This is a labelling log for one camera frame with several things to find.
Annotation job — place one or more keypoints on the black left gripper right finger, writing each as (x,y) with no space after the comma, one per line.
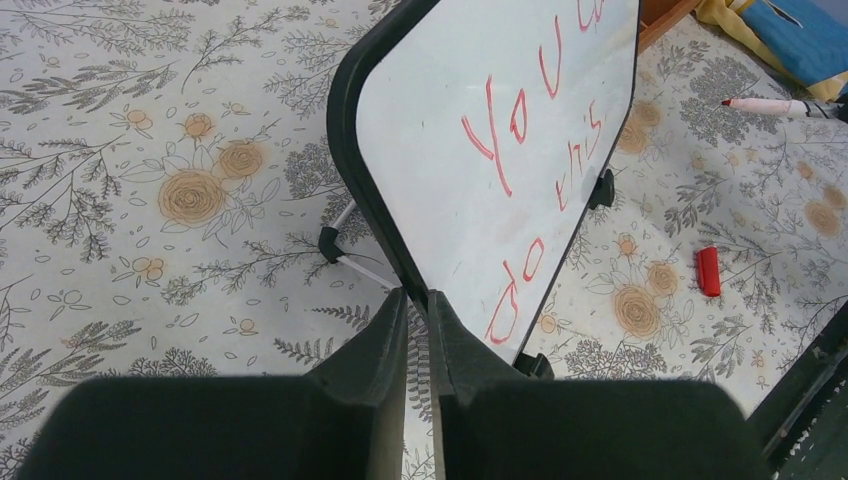
(493,422)

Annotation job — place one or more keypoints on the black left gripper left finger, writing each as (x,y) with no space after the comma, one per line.
(344,419)

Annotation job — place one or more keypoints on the red marker cap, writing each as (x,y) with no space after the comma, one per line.
(708,272)

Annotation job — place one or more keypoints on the black framed whiteboard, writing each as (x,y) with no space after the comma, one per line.
(472,135)

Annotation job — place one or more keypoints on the white red whiteboard marker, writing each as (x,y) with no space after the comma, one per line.
(789,108)

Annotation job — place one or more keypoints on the floral table cloth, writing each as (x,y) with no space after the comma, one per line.
(170,208)

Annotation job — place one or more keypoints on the orange wooden compartment tray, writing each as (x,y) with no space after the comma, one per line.
(657,17)

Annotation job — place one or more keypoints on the blue cartoon cloth bag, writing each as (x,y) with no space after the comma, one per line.
(799,39)

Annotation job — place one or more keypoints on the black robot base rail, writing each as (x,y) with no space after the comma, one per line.
(802,423)

